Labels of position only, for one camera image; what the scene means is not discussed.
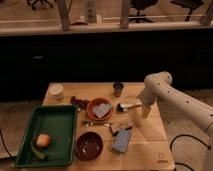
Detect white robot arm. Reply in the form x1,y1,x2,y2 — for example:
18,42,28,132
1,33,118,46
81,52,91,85
138,71,213,171

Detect grey cloth in bowl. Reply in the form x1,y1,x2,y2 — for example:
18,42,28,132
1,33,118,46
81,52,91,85
93,103,112,118

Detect orange bowl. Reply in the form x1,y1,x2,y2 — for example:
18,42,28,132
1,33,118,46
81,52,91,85
86,98,114,121

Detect purple bowl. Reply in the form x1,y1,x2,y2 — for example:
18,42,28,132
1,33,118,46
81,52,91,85
75,132,103,161

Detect metal cup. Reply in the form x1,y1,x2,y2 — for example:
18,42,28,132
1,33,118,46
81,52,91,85
113,82,124,97

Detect blue sponge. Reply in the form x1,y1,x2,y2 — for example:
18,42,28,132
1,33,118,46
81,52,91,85
112,129,132,154

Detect metal fork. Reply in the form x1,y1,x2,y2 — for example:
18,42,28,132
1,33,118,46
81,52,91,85
82,121,112,127

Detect dark grapes bunch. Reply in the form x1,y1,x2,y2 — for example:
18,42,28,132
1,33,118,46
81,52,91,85
70,96,89,110

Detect green plastic tray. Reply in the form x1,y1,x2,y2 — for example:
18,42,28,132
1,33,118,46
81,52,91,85
15,105,77,168

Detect white round container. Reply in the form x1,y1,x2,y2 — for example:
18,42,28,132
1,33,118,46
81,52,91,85
48,84,64,100

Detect black office chair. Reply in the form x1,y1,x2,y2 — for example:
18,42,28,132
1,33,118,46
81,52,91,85
129,0,158,23

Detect red yellow apple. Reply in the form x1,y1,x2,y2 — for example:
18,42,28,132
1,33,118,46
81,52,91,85
36,134,51,148

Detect black chair far right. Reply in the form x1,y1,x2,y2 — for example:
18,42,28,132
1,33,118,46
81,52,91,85
171,0,204,21

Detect green cucumber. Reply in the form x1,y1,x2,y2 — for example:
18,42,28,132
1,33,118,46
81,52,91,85
30,141,47,160

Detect black chair base left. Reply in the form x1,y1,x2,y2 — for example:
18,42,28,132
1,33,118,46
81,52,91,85
26,0,54,10

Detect black cable right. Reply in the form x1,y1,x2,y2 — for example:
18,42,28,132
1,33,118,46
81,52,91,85
169,133,213,171

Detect black cable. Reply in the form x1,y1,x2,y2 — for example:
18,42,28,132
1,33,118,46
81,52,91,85
169,133,213,171
0,129,17,162

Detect wooden post middle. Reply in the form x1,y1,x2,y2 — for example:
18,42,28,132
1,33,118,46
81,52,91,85
120,0,131,29

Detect wooden post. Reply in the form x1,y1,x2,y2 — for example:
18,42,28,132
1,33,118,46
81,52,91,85
56,0,70,31
120,0,131,29

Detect wooden post left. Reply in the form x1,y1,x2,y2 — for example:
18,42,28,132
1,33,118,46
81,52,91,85
56,0,70,31

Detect black cable left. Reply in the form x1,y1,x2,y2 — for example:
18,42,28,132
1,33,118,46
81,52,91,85
0,129,17,162

